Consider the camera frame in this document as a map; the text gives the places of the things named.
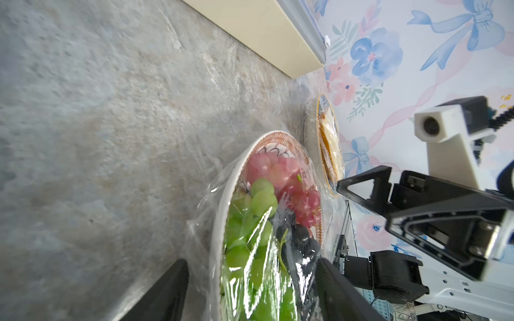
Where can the blue yellow-rimmed plate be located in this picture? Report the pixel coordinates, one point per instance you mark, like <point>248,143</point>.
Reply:
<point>327,144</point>

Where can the bread slices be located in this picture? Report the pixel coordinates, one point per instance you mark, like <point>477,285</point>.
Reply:
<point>330,146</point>

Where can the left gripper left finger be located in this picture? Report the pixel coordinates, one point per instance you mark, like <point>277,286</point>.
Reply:
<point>165,300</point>

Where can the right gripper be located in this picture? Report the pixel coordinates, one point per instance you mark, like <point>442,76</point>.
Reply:
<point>461,227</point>

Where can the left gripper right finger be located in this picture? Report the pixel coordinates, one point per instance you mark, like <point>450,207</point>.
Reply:
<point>338,299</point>

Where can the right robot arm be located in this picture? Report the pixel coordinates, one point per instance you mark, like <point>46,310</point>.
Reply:
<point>429,281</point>

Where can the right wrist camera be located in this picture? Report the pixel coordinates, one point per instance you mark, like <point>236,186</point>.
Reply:
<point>453,133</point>

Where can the cream plastic wrap dispenser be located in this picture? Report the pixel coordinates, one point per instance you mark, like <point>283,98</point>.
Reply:
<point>284,33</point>

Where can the plate of grapes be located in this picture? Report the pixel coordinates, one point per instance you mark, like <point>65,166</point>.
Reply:
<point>265,232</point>

